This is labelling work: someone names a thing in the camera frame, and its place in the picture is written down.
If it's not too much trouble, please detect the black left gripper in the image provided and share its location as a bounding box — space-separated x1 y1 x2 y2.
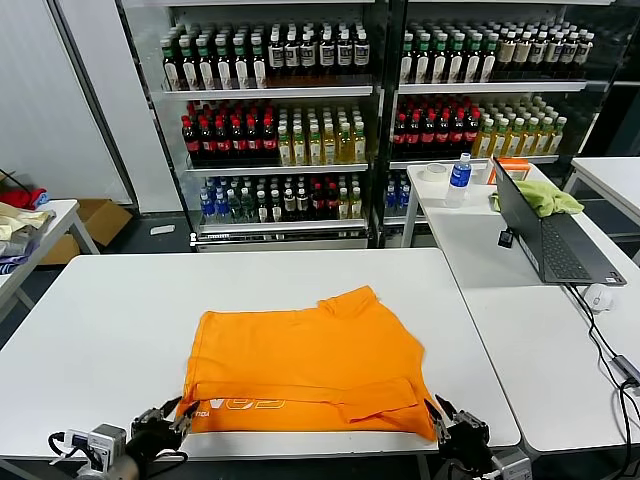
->
127 396 199 469

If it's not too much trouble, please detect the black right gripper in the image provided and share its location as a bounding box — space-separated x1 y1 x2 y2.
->
422 393 495 480

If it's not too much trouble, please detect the orange t-shirt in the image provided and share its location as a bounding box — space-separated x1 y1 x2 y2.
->
180 284 437 442

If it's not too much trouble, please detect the grey usb hub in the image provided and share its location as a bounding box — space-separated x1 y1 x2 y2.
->
610 353 640 387

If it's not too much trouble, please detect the white computer mouse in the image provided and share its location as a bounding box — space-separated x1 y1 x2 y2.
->
583 282 615 314

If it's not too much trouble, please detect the cardboard box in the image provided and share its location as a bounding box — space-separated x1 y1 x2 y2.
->
37 198 134 265

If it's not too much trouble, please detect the dark grey laptop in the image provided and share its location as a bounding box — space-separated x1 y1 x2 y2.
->
491 154 628 286

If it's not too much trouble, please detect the blue striped cloth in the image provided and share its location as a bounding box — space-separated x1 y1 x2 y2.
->
0 252 31 276

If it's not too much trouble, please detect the grey cloth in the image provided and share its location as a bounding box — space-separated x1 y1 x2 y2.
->
0 224 44 259

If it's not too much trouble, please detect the white metal-leg table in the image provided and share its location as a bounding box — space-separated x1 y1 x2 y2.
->
0 198 100 321
571 156 640 229
405 162 556 249

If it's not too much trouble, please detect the clear water bottle blue label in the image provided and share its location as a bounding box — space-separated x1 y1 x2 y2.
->
444 152 474 209

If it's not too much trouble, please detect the green cloth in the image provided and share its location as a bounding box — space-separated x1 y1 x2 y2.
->
489 179 585 219

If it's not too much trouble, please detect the beige cloth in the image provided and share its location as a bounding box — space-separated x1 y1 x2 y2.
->
0 202 56 241

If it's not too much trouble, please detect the red cloth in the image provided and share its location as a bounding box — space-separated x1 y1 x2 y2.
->
0 187 49 210

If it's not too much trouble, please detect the orange box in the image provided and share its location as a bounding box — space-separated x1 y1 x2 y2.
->
488 157 531 185

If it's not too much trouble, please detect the metal drinks shelf rack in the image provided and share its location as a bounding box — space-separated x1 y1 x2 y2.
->
117 0 390 252
385 0 626 250

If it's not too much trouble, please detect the dark drink bottle green cap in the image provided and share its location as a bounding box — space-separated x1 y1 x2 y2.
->
415 32 432 84
215 37 233 90
251 35 269 90
197 38 215 91
432 32 449 84
464 32 481 83
448 32 465 84
400 32 416 84
233 36 251 90
162 39 180 91
180 39 198 91
481 32 498 83

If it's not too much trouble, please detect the dark bottle beige label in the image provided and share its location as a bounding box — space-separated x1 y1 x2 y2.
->
578 31 596 79
562 31 579 79
531 30 548 80
498 30 515 81
514 30 531 81
546 30 563 80

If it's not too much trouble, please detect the dark bottle black white label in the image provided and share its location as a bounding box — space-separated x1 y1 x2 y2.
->
318 26 336 86
301 27 318 86
335 25 353 85
268 27 285 86
352 25 370 85
284 27 302 86

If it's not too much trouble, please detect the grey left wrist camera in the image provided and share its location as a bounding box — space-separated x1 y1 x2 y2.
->
49 423 127 471

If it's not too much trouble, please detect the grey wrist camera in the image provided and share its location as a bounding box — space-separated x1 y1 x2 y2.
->
492 447 532 480
49 423 127 471

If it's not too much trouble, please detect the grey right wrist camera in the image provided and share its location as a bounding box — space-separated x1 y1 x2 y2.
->
492 447 532 480

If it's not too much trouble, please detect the black laptop cable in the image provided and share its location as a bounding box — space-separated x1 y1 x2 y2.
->
564 282 624 361

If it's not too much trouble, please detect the black hub cable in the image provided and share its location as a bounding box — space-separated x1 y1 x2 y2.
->
618 382 640 446

